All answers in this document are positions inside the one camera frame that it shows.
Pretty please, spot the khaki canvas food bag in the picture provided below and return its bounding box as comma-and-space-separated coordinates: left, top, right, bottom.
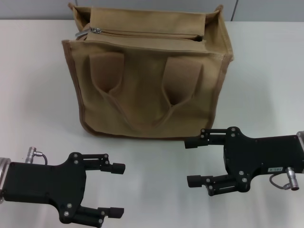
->
61, 2, 235, 138

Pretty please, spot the left gripper cable with plug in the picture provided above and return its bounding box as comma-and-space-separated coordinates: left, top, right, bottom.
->
25, 146, 48, 165

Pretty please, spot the right gripper cable with plug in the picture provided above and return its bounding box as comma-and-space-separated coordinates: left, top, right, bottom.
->
269, 166, 304, 192

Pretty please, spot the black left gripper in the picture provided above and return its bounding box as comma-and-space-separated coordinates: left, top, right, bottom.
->
4, 152, 126, 226

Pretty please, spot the gripper cable with plug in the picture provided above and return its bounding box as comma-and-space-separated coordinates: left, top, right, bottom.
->
269, 166, 304, 192
25, 146, 48, 165

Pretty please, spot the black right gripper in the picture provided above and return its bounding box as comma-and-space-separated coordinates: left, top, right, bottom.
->
184, 126, 304, 197

